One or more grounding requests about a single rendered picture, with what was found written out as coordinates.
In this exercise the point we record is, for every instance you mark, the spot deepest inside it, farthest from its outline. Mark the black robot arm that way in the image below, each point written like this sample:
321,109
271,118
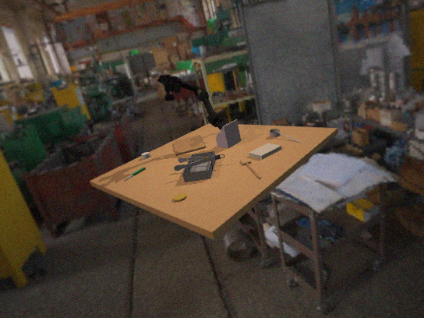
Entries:
212,117

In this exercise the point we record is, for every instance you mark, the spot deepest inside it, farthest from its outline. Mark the grey metal roasting tin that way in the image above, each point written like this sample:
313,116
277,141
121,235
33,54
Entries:
200,171

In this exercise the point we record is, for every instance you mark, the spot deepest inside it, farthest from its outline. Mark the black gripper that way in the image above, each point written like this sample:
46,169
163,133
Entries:
167,87

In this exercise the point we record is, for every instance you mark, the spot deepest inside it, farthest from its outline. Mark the grey long-handled saucepan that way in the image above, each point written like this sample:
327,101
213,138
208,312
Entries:
277,132

